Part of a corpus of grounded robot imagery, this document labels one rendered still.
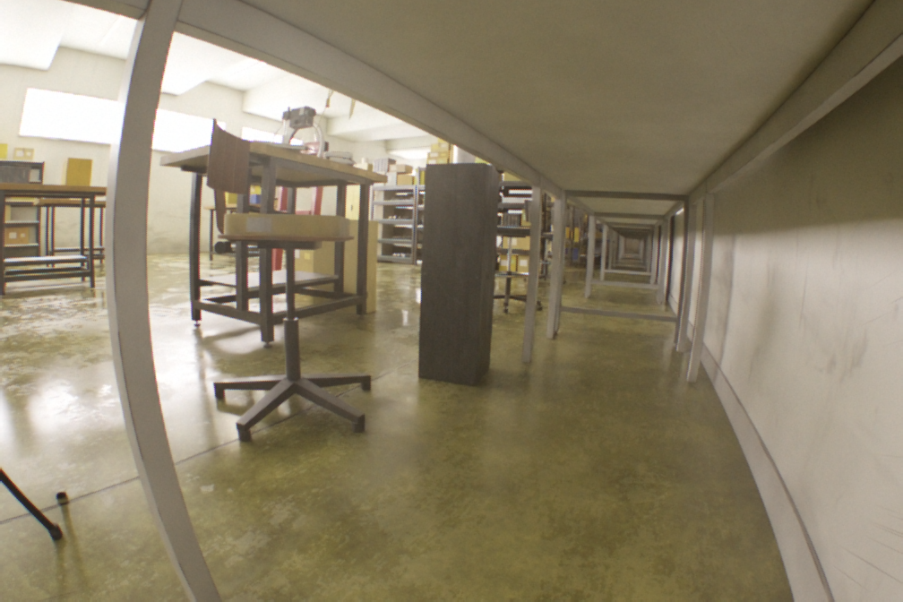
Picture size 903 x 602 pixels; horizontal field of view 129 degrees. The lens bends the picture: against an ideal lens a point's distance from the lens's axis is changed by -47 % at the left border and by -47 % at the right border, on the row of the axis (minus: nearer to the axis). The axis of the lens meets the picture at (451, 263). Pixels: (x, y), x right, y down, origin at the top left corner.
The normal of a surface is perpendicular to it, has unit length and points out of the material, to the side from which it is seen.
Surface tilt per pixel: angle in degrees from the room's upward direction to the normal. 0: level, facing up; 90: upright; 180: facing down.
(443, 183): 90
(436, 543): 0
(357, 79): 90
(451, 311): 90
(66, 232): 90
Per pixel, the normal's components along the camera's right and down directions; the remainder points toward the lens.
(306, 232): 0.15, 0.07
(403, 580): 0.04, -1.00
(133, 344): 0.90, 0.07
